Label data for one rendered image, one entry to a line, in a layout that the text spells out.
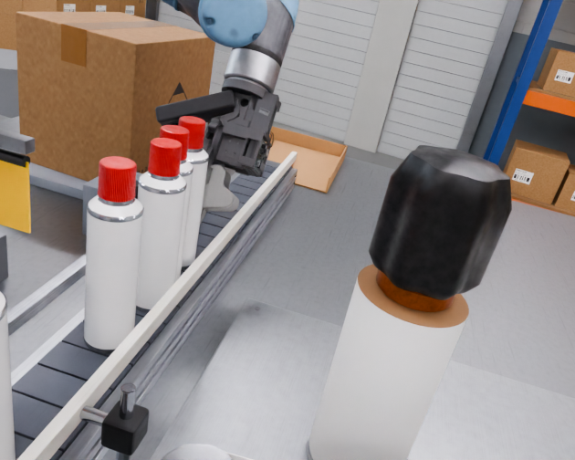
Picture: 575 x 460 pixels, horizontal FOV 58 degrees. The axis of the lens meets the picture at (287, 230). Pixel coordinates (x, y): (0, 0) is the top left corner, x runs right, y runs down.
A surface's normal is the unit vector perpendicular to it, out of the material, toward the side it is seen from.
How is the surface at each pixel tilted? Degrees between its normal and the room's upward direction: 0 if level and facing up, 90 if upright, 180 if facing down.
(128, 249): 90
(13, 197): 90
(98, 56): 90
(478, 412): 0
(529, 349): 0
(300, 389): 0
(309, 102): 90
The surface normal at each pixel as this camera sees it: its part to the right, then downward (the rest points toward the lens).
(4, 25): -0.32, 0.36
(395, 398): -0.04, 0.44
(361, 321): -0.87, 0.05
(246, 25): 0.30, 0.49
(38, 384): 0.19, -0.88
